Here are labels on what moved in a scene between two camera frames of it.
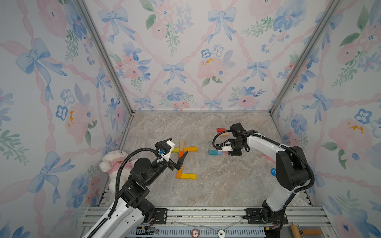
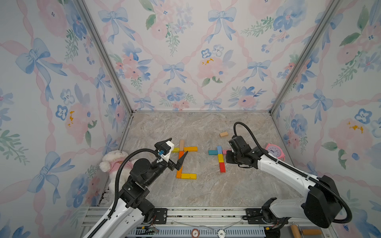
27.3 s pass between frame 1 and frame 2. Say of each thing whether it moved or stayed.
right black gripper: moved
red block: moved
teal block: stayed
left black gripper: stayed
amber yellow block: stayed
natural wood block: stayed
